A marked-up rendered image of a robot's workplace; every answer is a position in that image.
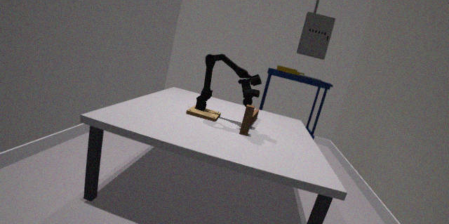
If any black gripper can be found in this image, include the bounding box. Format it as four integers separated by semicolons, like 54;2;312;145
242;86;254;106

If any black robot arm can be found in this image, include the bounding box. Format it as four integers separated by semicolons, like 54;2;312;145
195;54;262;111

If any brown wooden post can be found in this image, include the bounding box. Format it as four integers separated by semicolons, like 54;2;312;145
239;105;255;136

